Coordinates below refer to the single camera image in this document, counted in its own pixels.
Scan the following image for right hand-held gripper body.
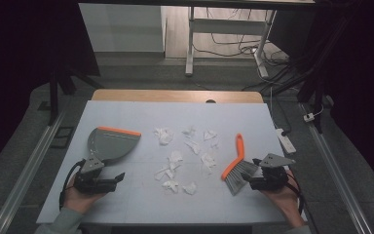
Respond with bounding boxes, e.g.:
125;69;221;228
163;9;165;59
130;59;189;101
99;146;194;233
248;152;297;192

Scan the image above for white power strip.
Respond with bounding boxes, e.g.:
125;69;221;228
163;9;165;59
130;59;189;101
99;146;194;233
275;128;297;155

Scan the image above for wooden table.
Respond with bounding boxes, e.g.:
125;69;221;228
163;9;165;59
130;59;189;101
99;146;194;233
91;89;265;104

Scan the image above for black metal stand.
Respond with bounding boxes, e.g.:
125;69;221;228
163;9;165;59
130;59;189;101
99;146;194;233
46;62;105;127
296;72;327;135

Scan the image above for white paper scraps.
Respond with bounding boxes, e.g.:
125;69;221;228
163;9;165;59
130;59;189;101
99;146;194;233
152;125;221;196

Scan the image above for white panel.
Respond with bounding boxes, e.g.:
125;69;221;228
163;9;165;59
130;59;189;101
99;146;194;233
78;3;166;54

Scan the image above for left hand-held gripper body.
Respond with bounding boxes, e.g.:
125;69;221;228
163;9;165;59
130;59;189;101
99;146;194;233
73;154;118;196

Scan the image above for person's left hand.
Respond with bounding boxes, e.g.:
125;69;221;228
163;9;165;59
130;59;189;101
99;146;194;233
62;175;107;215

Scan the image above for person's right hand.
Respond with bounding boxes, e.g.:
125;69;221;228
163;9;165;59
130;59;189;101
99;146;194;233
260;169;307;228

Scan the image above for white table mat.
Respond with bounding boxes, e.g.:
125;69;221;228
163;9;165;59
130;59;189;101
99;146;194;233
35;99;289;226

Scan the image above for tangle of floor cables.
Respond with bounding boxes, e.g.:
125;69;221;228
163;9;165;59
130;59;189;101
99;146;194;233
193;7;306;96

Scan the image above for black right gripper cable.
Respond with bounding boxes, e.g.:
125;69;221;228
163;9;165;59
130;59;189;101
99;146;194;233
284;172;320;234

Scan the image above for grey dustpan with orange edge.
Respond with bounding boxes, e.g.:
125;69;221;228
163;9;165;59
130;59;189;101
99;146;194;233
86;126;143;167

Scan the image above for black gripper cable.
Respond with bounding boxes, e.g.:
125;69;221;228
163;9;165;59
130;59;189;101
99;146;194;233
284;172;320;234
58;158;88;210

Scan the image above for orange hand brush grey bristles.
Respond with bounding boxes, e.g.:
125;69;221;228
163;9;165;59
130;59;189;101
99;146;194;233
220;133;261;197

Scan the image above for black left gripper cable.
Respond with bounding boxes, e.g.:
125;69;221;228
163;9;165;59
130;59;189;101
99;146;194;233
58;158;88;210

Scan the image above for aluminium rail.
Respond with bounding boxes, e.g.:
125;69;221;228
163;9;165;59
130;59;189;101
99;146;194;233
0;109;68;234
299;102;374;234

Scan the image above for white desk frame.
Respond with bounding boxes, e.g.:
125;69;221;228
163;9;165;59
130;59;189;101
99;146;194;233
184;5;278;79

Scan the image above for dark curtain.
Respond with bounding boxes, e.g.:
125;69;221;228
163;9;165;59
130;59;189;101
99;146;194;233
0;0;101;178
267;0;374;189

